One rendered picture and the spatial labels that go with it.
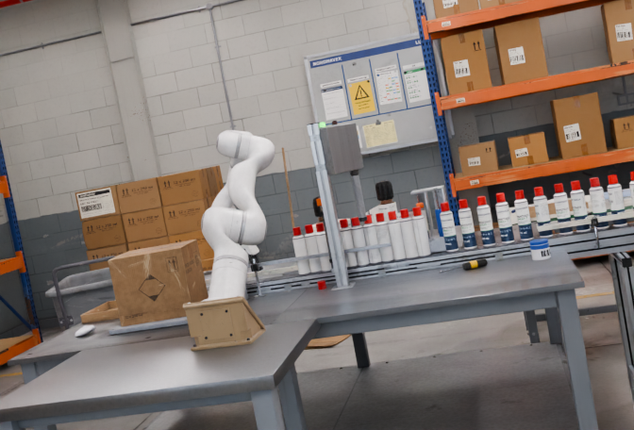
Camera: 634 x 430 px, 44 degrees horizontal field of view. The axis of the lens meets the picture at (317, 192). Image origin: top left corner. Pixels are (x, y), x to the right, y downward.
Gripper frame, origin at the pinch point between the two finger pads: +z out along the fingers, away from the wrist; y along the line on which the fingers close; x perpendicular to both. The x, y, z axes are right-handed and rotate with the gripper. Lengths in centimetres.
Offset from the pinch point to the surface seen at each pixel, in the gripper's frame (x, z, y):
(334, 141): -59, -28, -16
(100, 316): 70, -16, -13
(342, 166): -57, -18, -15
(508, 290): -93, 46, -64
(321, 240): -31.1, 3.8, -3.1
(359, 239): -45.7, 11.1, -2.6
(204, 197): 115, -64, 295
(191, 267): 13.5, -13.6, -30.2
